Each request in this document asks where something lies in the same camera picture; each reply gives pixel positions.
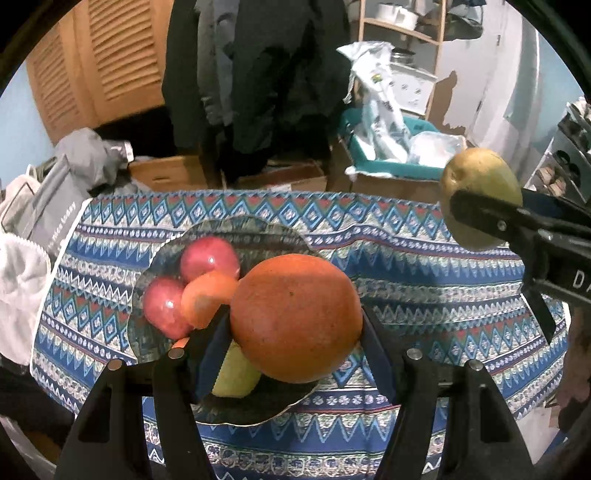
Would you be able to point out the shoe rack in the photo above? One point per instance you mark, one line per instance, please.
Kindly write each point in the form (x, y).
(564, 169)

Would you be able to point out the grey bag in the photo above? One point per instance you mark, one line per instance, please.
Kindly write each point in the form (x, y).
(42, 204)

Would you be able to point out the white patterned storage box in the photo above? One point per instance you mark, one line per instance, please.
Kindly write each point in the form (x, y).
(411, 85)

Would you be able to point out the clear plastic bag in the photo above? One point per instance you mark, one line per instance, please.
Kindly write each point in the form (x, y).
(435, 149)

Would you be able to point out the small cardboard box with label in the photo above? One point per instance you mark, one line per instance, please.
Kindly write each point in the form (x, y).
(282, 176)

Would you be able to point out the dark orange fruit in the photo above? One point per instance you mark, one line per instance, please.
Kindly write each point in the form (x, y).
(296, 317)

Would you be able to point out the red apple upper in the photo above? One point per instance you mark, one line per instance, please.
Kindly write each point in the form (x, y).
(207, 254)

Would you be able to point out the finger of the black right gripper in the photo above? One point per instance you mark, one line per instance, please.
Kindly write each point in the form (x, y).
(494, 217)
(557, 213)

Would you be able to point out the large cardboard box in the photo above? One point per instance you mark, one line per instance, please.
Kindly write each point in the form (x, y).
(398, 188)

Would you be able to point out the white cloth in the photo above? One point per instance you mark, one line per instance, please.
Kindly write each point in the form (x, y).
(25, 273)

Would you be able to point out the hanging dark clothes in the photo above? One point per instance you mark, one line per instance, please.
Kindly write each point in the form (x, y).
(247, 83)

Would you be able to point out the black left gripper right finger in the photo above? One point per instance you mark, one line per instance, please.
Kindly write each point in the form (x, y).
(407, 379)

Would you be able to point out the wooden shelf unit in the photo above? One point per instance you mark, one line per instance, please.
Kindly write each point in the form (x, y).
(418, 30)

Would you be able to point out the teal plastic bin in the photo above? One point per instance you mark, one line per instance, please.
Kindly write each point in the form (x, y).
(363, 154)

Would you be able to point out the red apple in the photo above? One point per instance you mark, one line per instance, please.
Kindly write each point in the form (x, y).
(207, 254)
(161, 307)

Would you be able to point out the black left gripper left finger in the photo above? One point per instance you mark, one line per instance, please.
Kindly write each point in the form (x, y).
(180, 379)

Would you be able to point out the glossy orange fruit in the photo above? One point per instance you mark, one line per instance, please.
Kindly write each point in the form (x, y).
(181, 343)

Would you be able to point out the white patterned bag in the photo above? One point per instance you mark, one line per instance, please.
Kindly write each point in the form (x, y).
(382, 119)

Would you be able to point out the yellow-green fruit in plate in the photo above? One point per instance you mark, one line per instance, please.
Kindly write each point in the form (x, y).
(237, 377)

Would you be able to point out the red apple lower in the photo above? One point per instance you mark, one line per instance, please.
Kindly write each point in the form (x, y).
(161, 307)

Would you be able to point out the wooden drawer box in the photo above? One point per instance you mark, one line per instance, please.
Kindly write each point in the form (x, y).
(183, 172)

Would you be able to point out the orange fruit with stem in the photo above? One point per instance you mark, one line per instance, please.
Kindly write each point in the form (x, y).
(202, 297)

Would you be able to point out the patterned blue tablecloth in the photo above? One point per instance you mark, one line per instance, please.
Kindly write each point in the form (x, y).
(464, 311)

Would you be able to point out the wooden louvered door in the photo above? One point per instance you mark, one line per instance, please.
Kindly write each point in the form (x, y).
(102, 62)

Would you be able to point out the dark glass fruit plate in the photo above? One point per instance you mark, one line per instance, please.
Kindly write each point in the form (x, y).
(254, 240)

